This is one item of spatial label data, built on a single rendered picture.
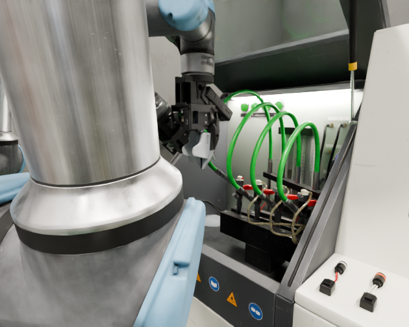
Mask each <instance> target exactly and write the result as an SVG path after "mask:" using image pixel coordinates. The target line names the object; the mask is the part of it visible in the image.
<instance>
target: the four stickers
mask: <svg viewBox="0 0 409 327"><path fill-rule="evenodd" d="M208 275H209V274H208ZM196 280H197V281H198V282H201V283H202V280H201V270H199V269H198V273H197V279H196ZM209 288H211V289H213V290H214V291H215V292H217V293H219V280H218V279H216V278H214V277H213V276H211V275H209ZM226 301H227V302H229V303H231V304H232V305H233V306H235V307H236V308H238V294H237V293H235V292H234V291H232V290H230V289H229V288H228V287H227V290H226ZM263 310H264V309H263V308H261V307H260V306H258V305H257V304H255V303H254V302H253V301H251V300H249V310H248V314H250V315H251V316H252V317H254V318H255V319H256V320H258V321H259V322H261V323H262V318H263Z"/></svg>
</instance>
